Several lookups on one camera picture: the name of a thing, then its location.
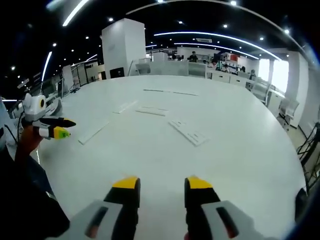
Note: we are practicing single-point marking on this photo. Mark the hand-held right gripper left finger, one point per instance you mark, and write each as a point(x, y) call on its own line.
point(117, 215)

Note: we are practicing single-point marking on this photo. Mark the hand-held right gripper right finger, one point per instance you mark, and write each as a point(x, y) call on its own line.
point(200, 212)

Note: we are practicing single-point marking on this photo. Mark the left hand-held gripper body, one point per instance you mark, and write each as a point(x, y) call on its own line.
point(32, 106)

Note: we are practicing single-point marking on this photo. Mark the long white socket holder cover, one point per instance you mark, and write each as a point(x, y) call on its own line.
point(125, 106)
point(93, 133)

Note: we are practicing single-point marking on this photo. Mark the white socket holder with slots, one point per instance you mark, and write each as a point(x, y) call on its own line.
point(151, 111)
point(188, 132)

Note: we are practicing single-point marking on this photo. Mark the person's right hand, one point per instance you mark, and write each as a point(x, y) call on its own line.
point(186, 236)

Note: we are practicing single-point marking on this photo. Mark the person's left hand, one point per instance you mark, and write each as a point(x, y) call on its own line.
point(26, 142)

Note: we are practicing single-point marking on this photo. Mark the black monitor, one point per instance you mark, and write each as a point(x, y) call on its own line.
point(116, 72)

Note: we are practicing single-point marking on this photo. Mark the white square column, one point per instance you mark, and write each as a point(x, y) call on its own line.
point(123, 47)

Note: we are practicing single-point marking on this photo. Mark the dark chair back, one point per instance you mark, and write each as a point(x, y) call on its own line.
point(301, 205)

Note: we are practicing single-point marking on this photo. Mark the white desk partition row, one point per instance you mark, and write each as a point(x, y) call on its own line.
point(172, 68)

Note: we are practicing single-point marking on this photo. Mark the white office chair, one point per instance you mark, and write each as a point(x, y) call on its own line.
point(288, 110)

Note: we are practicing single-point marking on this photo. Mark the white cabinet row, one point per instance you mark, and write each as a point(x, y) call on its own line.
point(227, 78)

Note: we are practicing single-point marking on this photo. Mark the bright window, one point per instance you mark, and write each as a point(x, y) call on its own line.
point(273, 75)

